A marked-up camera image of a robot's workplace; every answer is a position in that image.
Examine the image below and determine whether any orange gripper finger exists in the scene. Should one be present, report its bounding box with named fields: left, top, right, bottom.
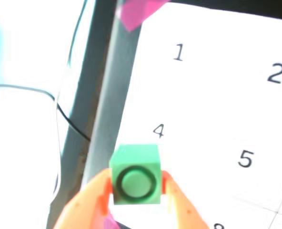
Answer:
left=161, top=170, right=211, bottom=229
left=52, top=169, right=113, bottom=229

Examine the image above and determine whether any green cube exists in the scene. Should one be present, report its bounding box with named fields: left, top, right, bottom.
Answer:
left=109, top=144, right=161, bottom=206

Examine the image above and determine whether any white numbered grid paper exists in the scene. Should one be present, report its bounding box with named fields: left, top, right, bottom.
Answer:
left=112, top=2, right=282, bottom=229

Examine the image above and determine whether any pink tape piece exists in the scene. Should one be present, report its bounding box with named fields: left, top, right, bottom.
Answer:
left=116, top=0, right=171, bottom=32
left=102, top=213, right=124, bottom=229

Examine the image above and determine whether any thin black cable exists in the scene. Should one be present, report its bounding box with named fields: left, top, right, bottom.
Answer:
left=0, top=83, right=92, bottom=142

